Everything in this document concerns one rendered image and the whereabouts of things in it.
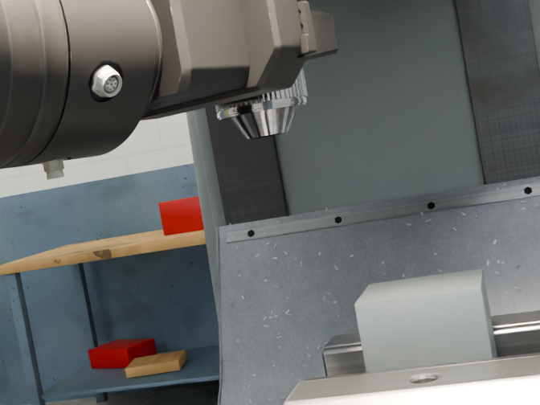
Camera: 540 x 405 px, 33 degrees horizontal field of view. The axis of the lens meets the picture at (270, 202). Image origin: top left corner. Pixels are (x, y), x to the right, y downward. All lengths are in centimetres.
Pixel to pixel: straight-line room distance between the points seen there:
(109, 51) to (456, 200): 52
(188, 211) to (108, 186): 88
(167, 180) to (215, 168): 411
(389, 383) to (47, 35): 21
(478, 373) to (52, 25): 23
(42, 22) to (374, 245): 54
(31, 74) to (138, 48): 5
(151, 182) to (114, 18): 467
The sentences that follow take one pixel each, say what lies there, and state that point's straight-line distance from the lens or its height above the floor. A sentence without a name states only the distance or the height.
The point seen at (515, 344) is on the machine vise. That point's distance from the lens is 49.
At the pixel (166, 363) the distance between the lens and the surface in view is 449.
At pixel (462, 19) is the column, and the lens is 82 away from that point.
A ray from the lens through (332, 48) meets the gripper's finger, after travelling 47.
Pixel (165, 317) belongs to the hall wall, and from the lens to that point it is 509.
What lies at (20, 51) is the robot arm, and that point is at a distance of 32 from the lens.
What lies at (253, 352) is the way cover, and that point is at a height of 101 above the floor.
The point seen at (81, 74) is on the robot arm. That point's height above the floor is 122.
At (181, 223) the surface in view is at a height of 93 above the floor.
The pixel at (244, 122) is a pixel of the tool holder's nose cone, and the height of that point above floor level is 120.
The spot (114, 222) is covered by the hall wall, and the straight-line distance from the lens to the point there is 512.
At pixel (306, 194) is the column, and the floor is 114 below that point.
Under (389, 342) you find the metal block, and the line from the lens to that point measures 44.
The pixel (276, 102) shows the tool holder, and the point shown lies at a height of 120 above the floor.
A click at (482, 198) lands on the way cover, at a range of 82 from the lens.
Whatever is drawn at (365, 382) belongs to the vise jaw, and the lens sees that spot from 42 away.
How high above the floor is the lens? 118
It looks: 3 degrees down
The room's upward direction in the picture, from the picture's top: 10 degrees counter-clockwise
